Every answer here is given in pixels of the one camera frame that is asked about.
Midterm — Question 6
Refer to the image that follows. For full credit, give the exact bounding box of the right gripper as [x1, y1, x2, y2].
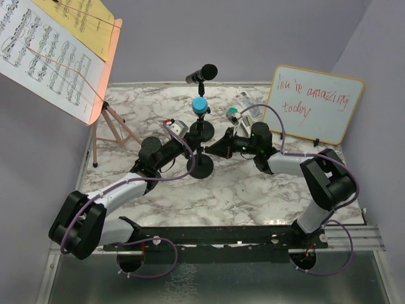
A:
[206, 127, 259, 160]

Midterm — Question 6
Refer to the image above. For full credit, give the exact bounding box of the blue toy microphone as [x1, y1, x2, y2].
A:
[192, 96, 209, 115]

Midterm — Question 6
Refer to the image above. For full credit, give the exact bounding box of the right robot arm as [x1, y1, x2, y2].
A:
[204, 122, 359, 248]

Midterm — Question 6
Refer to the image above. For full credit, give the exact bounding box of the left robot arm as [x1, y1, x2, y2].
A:
[48, 132, 203, 260]

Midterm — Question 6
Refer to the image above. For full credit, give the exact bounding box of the white stapler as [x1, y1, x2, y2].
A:
[241, 115, 253, 134]

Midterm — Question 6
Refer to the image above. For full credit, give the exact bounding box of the green whiteboard eraser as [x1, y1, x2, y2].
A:
[227, 107, 238, 114]

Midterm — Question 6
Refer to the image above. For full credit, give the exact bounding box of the packaged item flat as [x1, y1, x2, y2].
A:
[235, 89, 263, 120]

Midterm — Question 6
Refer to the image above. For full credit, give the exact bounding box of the black microphone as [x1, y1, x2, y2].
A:
[185, 64, 218, 84]

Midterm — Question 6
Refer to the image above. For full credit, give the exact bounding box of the pink music stand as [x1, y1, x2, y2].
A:
[89, 19, 142, 168]

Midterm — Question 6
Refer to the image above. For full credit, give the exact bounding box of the yellow sheet music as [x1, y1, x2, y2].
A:
[34, 0, 115, 61]

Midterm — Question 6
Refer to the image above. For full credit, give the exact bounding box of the white sheet music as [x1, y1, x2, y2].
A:
[1, 1, 104, 125]

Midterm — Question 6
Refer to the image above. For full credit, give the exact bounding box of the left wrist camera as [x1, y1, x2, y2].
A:
[168, 120, 189, 139]

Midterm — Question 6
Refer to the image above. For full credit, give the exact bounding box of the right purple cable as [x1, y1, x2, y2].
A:
[237, 103, 361, 276]

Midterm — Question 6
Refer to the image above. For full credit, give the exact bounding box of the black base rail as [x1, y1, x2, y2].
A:
[103, 224, 328, 264]

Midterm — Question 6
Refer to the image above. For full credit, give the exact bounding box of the small whiteboard yellow frame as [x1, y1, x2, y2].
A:
[263, 65, 365, 145]

